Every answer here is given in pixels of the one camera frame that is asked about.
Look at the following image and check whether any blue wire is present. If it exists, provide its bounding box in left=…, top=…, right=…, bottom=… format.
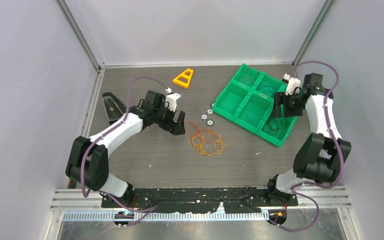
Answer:
left=256, top=82, right=279, bottom=99

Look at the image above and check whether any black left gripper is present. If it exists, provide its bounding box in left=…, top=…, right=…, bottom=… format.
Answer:
left=153, top=102, right=185, bottom=136

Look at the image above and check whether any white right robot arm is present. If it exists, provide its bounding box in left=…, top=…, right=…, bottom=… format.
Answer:
left=265, top=73, right=352, bottom=205

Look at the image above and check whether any round token lower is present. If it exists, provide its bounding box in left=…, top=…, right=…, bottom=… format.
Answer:
left=206, top=119, right=214, bottom=126

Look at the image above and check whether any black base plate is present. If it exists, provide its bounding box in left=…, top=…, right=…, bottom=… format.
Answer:
left=99, top=185, right=298, bottom=214

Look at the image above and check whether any coloured wire bundle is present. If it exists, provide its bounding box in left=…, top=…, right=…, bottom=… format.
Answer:
left=184, top=120, right=226, bottom=157

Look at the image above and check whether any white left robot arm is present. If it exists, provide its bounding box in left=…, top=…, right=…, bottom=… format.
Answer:
left=65, top=88, right=186, bottom=207

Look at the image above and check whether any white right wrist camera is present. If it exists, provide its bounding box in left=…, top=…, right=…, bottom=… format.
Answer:
left=282, top=73, right=301, bottom=96

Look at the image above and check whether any yellow triangular plastic piece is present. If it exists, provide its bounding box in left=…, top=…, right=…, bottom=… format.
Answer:
left=172, top=68, right=194, bottom=89

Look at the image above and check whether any brown wire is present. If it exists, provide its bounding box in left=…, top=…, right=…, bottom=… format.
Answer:
left=263, top=112, right=287, bottom=137

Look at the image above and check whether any green compartment bin tray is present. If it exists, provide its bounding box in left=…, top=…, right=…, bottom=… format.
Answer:
left=212, top=63, right=297, bottom=147

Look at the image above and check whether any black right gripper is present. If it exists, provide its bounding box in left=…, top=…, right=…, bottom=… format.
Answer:
left=270, top=91, right=306, bottom=118

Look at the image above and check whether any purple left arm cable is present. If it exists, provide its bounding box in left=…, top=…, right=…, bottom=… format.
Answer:
left=79, top=76, right=173, bottom=227

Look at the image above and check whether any red wire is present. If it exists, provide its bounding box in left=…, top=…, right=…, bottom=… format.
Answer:
left=238, top=67, right=256, bottom=85

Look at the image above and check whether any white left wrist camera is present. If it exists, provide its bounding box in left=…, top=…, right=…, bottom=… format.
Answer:
left=164, top=87, right=182, bottom=112

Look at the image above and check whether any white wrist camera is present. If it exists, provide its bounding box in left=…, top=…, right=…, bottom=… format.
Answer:
left=164, top=87, right=182, bottom=112
left=282, top=73, right=301, bottom=96

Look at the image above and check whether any round token middle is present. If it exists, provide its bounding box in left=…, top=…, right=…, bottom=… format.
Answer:
left=200, top=113, right=208, bottom=121

